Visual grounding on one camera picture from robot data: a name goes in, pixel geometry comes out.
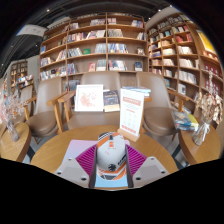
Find glass vase with beige flowers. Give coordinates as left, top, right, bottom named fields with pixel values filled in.
left=191, top=71, right=224, bottom=147

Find white framed picture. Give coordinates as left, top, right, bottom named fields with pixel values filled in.
left=74, top=83, right=105, bottom=113

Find dark book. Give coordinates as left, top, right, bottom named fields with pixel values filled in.
left=103, top=89, right=121, bottom=113

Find white sign in wooden base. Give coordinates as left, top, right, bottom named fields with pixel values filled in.
left=117, top=88, right=145, bottom=143

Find white orange computer mouse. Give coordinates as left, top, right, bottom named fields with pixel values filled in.
left=95, top=131, right=128, bottom=181

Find light blue flat books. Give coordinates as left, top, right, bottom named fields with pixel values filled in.
left=121, top=85, right=152, bottom=98

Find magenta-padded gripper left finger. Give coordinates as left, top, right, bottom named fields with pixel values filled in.
left=54, top=145, right=98, bottom=190

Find wide wooden bookshelf unit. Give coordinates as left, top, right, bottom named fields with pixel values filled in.
left=38, top=12, right=149, bottom=91

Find glass vase with pink flowers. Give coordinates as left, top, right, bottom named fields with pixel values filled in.
left=0, top=89, right=26, bottom=143

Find brown upholstered armchair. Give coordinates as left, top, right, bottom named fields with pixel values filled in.
left=63, top=71, right=123, bottom=131
left=24, top=76, right=64, bottom=138
left=135, top=71, right=188, bottom=138

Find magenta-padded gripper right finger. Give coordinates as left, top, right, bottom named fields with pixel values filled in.
left=124, top=143, right=170, bottom=189

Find tall wooden bookshelf with poster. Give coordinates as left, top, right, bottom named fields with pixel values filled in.
left=146, top=13, right=224, bottom=111

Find distant wooden bookshelf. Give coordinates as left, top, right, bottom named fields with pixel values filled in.
left=9, top=59, right=29, bottom=88

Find stack of books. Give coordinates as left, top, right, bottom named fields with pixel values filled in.
left=171, top=110, right=200, bottom=132

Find round wooden side table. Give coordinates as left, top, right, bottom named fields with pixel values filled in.
left=0, top=122, right=33, bottom=163
left=178, top=128, right=223, bottom=166

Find blue pink gradient mouse pad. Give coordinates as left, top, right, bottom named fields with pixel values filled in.
left=60, top=138, right=132, bottom=189

